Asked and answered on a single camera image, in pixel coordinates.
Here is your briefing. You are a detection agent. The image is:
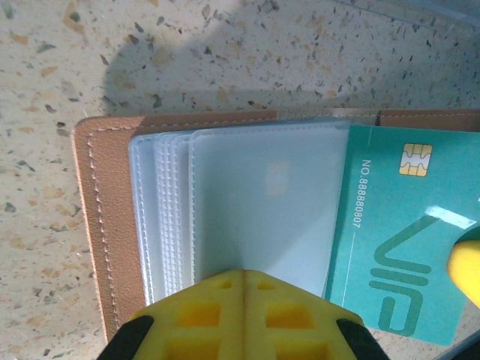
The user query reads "tan leather card holder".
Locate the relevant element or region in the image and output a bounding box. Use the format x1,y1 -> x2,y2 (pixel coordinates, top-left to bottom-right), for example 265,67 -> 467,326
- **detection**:
73,107 -> 480,343

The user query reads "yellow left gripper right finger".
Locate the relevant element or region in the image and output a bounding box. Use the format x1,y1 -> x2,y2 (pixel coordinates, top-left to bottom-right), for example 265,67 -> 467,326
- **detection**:
244,269 -> 391,360

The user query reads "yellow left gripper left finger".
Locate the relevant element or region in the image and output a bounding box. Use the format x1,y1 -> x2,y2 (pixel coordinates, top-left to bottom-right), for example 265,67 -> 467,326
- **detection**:
97,268 -> 247,360

